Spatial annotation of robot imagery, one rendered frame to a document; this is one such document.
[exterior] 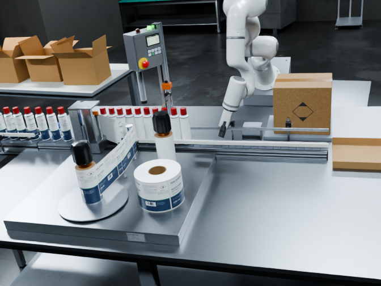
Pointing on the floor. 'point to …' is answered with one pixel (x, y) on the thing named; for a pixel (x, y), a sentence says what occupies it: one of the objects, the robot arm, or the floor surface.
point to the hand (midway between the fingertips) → (221, 133)
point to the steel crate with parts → (278, 15)
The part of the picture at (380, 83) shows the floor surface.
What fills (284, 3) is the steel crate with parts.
